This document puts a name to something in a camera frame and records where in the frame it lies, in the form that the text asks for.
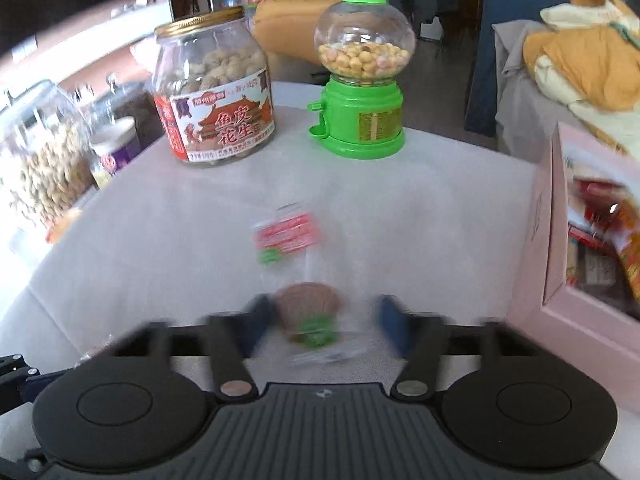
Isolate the clear jar with dark contents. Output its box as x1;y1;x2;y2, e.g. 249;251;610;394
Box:
87;80;157;133

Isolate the clear jar of peanuts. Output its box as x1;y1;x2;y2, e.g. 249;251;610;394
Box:
0;79;96;241

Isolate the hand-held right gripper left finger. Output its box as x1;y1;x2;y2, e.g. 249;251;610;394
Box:
112;294;279;403

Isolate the round brown cake packet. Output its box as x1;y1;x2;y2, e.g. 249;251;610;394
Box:
252;204;373;365

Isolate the white cup with purple label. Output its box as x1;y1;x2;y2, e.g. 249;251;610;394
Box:
90;116;141;190

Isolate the pink cardboard box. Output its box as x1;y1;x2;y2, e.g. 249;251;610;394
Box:
507;121;640;392

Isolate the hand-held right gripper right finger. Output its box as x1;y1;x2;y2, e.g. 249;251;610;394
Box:
374;294;540;402

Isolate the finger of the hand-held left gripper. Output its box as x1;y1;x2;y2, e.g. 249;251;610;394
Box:
0;354;47;413

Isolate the pile of snack packets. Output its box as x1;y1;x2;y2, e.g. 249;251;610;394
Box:
565;150;640;318

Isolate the orange and cream quilt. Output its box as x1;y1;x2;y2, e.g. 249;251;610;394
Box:
522;0;640;156

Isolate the green candy dispenser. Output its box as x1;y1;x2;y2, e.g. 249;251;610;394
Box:
307;0;417;160

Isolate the peanut jar with gold lid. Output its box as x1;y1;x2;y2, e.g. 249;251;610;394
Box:
149;6;277;169

